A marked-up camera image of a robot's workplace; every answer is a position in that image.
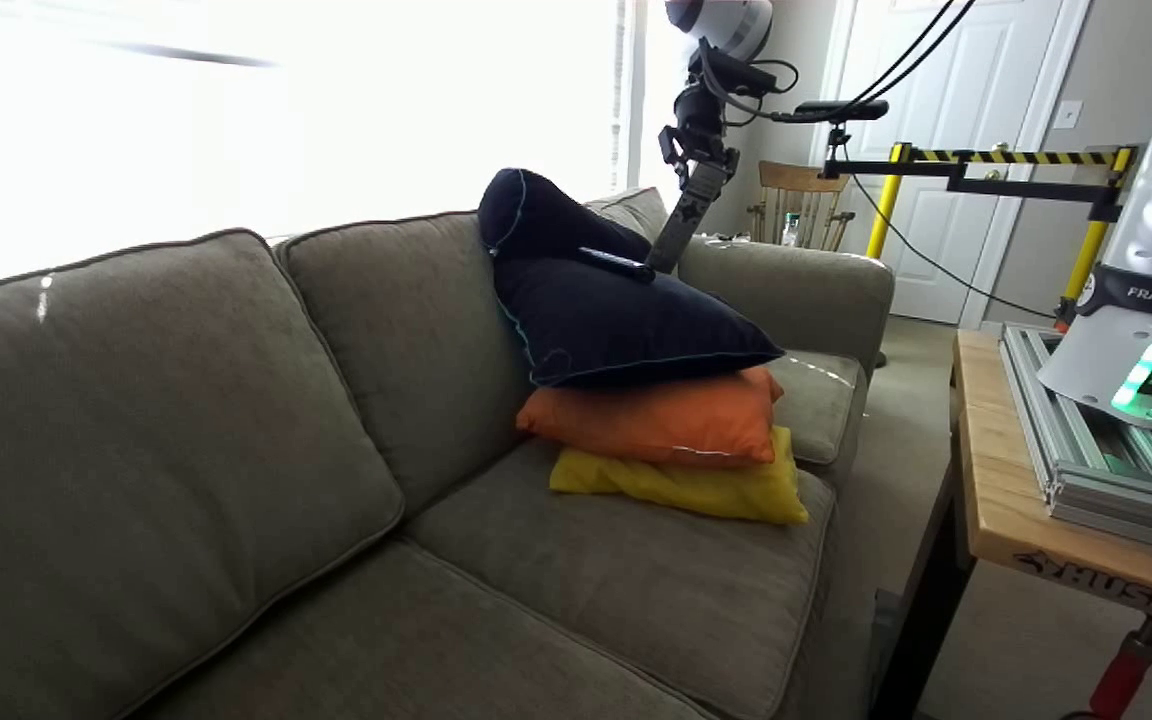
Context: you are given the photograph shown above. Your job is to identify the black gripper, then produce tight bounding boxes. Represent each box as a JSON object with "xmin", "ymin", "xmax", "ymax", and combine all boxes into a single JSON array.
[{"xmin": 655, "ymin": 84, "xmax": 743, "ymax": 205}]

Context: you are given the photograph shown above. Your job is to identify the wooden chair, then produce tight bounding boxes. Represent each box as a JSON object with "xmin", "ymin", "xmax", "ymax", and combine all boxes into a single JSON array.
[{"xmin": 749, "ymin": 158, "xmax": 851, "ymax": 257}]

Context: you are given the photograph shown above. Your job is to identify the black hanging cable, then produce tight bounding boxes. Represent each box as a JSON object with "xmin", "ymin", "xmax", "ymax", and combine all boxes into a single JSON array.
[{"xmin": 851, "ymin": 173, "xmax": 1062, "ymax": 330}]

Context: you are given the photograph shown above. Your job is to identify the yellow pillow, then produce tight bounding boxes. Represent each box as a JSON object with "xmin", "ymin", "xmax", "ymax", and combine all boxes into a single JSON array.
[{"xmin": 542, "ymin": 424, "xmax": 812, "ymax": 532}]

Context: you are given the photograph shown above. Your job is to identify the grey-green fabric sofa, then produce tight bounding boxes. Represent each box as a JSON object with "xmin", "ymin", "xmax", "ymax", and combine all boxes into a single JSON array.
[{"xmin": 0, "ymin": 186, "xmax": 898, "ymax": 720}]

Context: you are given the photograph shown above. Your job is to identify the wooden table, black legs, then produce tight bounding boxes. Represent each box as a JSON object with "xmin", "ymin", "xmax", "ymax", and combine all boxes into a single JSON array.
[{"xmin": 867, "ymin": 323, "xmax": 1152, "ymax": 720}]

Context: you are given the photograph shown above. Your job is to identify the yellow black barrier frame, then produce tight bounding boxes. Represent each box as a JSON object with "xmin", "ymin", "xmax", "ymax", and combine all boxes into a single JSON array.
[{"xmin": 820, "ymin": 138, "xmax": 1139, "ymax": 317}]

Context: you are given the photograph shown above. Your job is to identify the red clamp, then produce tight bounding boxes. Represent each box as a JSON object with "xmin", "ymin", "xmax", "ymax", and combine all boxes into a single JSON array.
[{"xmin": 1081, "ymin": 617, "xmax": 1152, "ymax": 720}]

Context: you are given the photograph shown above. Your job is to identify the bright window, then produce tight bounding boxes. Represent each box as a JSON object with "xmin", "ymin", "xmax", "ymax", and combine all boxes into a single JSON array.
[{"xmin": 0, "ymin": 0, "xmax": 636, "ymax": 304}]

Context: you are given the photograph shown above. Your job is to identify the black camera on stand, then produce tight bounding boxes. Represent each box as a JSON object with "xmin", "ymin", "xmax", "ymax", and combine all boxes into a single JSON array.
[{"xmin": 766, "ymin": 98, "xmax": 895, "ymax": 173}]

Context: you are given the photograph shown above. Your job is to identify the orange pillow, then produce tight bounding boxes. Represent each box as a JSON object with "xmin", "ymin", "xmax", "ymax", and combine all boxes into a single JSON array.
[{"xmin": 512, "ymin": 363, "xmax": 788, "ymax": 474}]

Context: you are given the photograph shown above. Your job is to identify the aluminium robot mounting plate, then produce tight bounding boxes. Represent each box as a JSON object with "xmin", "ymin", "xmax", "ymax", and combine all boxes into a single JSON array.
[{"xmin": 996, "ymin": 321, "xmax": 1152, "ymax": 564}]

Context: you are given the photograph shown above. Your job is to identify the navy blue pillow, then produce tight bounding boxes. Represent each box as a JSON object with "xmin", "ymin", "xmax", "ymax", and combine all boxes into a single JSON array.
[{"xmin": 473, "ymin": 164, "xmax": 788, "ymax": 396}]

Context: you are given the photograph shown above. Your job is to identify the white panel door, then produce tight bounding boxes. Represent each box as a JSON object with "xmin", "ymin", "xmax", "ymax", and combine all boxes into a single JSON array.
[{"xmin": 820, "ymin": 0, "xmax": 1091, "ymax": 332}]

